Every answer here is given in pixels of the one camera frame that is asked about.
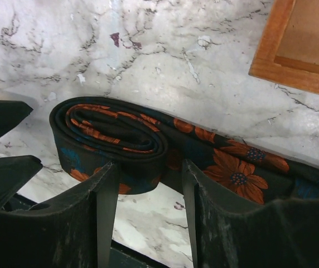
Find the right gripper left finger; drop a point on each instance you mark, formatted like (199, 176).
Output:
(73, 229)

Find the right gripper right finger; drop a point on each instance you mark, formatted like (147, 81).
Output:
(227, 230)

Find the brown compartment tray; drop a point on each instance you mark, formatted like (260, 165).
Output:
(288, 51)

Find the black orange floral tie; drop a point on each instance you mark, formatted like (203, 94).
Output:
(150, 147)

